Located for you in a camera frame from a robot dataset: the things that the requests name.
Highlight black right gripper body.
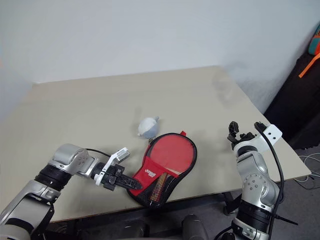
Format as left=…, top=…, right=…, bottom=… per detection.
left=231, top=131, right=260, bottom=149

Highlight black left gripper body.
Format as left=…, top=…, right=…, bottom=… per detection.
left=101, top=163, right=126, bottom=191

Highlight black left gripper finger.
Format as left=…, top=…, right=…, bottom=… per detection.
left=118, top=173, right=143, bottom=188
left=114, top=179, right=143, bottom=191

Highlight red black mesh paddle case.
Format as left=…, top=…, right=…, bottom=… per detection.
left=126, top=130, right=198, bottom=208

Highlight red table tennis paddle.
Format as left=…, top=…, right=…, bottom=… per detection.
left=149, top=136, right=195, bottom=201

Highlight black cabinet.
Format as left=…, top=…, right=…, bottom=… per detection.
left=263, top=51, right=320, bottom=151

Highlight white grey plush toy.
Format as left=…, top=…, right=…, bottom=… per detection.
left=136, top=115, right=161, bottom=140

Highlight dark metal table leg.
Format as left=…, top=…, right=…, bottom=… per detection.
left=221, top=190, right=242, bottom=217

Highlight dark rounded shape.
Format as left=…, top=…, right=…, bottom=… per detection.
left=181, top=213, right=210, bottom=240

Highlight teal orange bag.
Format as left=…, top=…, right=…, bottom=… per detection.
left=307, top=22, right=320, bottom=56

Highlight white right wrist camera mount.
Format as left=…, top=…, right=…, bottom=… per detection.
left=257, top=124, right=284, bottom=153

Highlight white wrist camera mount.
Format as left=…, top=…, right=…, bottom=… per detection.
left=257, top=124, right=284, bottom=153
left=94, top=147, right=131, bottom=186

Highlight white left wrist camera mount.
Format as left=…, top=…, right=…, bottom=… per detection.
left=94, top=147, right=131, bottom=186

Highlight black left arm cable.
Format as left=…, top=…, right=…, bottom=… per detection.
left=85, top=148, right=112, bottom=158

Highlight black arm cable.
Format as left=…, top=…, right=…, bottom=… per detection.
left=257, top=129, right=299, bottom=240
left=85, top=148, right=112, bottom=158

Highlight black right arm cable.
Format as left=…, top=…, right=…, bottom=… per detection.
left=257, top=129, right=299, bottom=240

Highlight white floor cables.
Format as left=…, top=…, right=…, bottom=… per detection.
left=294, top=147, right=320, bottom=193

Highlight orange strap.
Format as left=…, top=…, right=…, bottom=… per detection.
left=299, top=52, right=320, bottom=78

